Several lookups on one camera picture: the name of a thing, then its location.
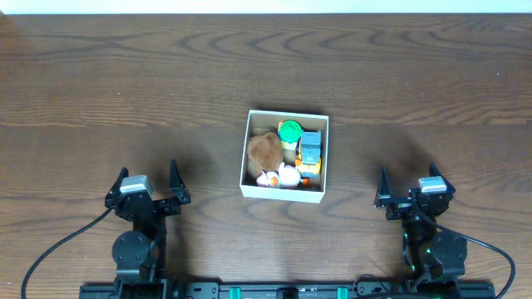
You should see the green round fan toy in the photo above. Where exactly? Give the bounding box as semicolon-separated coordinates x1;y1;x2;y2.
278;120;303;143

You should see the white pink duck toy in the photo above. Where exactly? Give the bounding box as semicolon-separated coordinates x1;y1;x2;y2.
256;163;310;189

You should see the colourful puzzle cube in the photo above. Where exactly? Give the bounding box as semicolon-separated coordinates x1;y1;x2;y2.
280;140;298;150

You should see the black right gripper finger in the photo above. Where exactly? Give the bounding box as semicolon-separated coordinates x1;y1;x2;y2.
375;167;391;202
428;162;456;191

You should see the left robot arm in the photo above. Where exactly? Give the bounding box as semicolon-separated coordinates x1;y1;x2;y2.
105;159;191;299

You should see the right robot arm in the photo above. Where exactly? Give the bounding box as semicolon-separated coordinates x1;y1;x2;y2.
373;164;467;292

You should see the white cardboard box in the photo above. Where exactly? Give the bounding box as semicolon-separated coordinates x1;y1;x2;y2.
239;110;329;203

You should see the yellow grey toy truck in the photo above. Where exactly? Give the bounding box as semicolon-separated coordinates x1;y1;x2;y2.
295;131;322;178

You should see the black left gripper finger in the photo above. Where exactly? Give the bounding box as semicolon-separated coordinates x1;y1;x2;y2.
106;167;129;199
169;159;190;199

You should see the brown plush toy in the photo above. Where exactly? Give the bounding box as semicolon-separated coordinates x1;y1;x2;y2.
246;132;283;178

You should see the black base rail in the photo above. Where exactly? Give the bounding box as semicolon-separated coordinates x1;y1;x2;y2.
79;276;495;299

